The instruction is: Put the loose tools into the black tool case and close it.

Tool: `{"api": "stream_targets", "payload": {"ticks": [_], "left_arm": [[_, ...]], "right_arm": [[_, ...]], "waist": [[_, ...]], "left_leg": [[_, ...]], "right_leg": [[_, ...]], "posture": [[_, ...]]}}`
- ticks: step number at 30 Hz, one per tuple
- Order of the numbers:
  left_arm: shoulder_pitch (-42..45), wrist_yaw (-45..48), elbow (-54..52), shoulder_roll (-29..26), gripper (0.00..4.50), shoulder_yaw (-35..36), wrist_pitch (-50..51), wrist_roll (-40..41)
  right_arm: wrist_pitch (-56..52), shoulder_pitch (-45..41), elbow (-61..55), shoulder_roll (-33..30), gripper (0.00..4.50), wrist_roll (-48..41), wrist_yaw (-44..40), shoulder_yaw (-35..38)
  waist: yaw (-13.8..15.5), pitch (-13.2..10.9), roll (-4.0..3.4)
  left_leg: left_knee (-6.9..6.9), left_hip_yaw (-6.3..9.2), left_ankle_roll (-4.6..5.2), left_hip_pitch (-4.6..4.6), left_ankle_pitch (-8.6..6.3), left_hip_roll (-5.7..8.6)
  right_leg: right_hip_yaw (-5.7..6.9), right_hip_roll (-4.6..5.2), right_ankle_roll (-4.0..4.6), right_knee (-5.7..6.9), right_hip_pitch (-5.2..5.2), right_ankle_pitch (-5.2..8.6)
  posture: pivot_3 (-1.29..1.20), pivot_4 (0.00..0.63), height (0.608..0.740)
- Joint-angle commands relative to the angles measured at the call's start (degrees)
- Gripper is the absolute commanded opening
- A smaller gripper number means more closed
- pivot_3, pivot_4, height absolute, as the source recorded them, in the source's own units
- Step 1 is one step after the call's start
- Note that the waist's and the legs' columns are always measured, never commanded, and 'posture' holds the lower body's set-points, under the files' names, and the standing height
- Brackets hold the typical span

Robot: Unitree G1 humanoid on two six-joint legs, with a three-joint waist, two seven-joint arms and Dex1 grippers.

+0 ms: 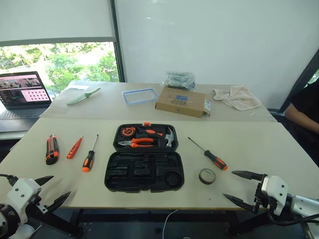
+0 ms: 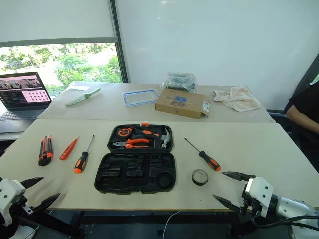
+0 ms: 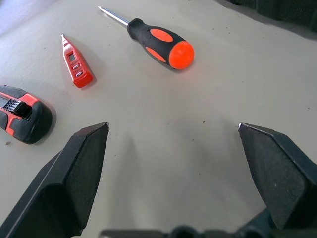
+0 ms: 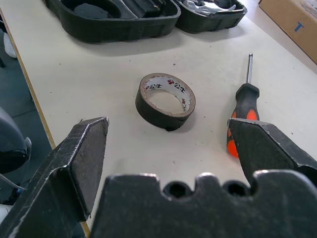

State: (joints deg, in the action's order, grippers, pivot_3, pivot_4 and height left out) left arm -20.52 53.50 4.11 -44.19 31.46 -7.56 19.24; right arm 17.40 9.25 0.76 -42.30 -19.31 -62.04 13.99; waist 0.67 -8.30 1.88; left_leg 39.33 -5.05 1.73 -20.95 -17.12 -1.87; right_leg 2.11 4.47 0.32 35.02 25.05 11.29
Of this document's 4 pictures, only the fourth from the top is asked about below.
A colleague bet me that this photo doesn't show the black orange handle screwdriver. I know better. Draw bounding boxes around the black orange handle screwdriver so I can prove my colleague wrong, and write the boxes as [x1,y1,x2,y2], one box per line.
[226,52,261,158]

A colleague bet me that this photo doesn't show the white shoe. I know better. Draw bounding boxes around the white shoe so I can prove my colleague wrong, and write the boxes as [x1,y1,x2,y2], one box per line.
[3,32,17,59]

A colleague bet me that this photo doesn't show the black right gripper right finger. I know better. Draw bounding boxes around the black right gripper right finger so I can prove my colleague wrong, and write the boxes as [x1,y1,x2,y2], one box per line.
[227,118,317,188]

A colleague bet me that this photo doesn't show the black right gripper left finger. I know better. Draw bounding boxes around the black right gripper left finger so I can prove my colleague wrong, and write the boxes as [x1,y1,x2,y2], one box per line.
[0,116,110,238]

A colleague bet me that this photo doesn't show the brown cardboard box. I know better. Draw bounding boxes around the brown cardboard box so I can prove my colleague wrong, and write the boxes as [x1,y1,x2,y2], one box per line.
[257,0,317,66]

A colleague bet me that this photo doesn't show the black tape roll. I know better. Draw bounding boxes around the black tape roll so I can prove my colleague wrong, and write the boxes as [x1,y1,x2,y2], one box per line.
[135,72,197,132]

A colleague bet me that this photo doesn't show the black tool case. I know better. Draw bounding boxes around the black tool case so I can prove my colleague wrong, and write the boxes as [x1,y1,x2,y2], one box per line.
[42,0,248,45]

